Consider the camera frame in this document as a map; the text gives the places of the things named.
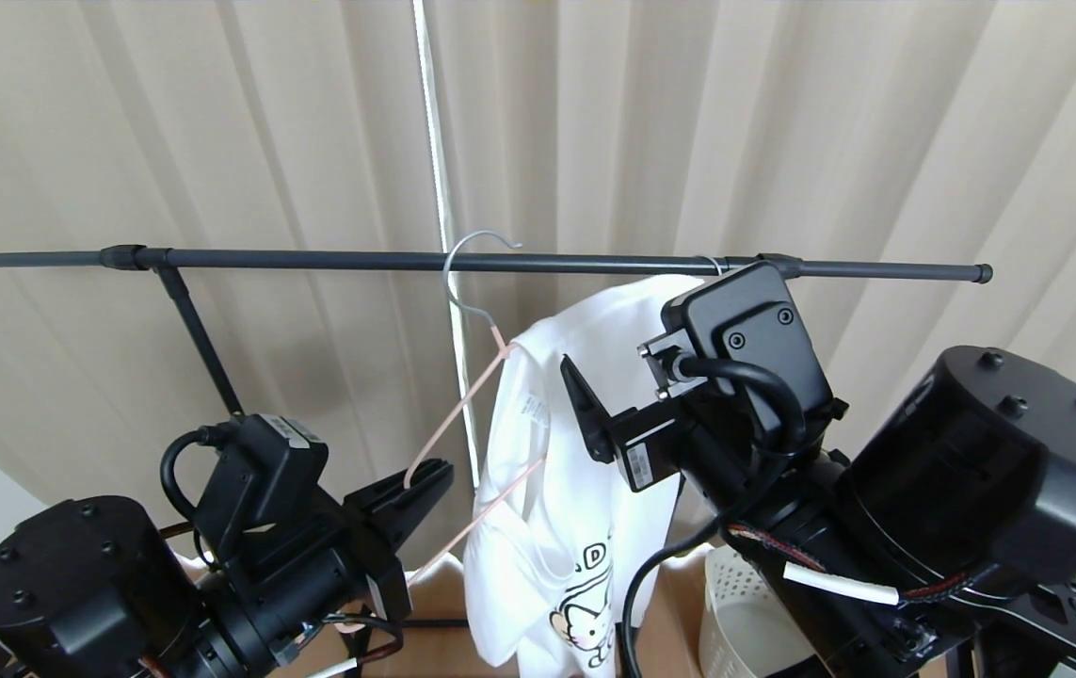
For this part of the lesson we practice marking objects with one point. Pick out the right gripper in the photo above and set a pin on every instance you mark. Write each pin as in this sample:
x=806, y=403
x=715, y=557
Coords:
x=660, y=457

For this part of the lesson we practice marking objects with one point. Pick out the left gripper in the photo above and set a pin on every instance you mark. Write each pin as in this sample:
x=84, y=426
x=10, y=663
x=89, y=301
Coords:
x=321, y=574

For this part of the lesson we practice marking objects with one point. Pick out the white printed t-shirt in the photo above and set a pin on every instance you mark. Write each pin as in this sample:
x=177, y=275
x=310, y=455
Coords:
x=585, y=490

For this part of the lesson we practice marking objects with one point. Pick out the pink clothes hanger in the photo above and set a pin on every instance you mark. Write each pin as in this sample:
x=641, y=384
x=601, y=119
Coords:
x=462, y=400

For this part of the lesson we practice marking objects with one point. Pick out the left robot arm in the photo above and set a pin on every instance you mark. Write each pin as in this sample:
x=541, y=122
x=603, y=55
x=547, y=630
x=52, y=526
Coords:
x=76, y=584

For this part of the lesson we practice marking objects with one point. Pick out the white laundry basket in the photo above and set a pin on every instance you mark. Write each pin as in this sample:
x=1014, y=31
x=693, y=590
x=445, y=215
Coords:
x=735, y=589

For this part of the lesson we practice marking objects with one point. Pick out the black clothes rack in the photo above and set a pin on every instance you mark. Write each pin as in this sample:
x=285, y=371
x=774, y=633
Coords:
x=312, y=260

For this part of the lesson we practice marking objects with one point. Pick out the beige curtain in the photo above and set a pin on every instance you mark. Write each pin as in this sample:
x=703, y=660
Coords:
x=217, y=122

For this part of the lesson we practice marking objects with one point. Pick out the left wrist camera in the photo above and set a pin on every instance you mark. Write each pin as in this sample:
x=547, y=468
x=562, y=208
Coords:
x=264, y=471

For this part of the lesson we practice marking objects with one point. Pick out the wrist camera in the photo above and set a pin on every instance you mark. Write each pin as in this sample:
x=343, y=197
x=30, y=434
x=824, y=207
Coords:
x=745, y=330
x=264, y=471

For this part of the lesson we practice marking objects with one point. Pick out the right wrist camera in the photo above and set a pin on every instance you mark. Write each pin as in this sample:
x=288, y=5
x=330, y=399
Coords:
x=745, y=330

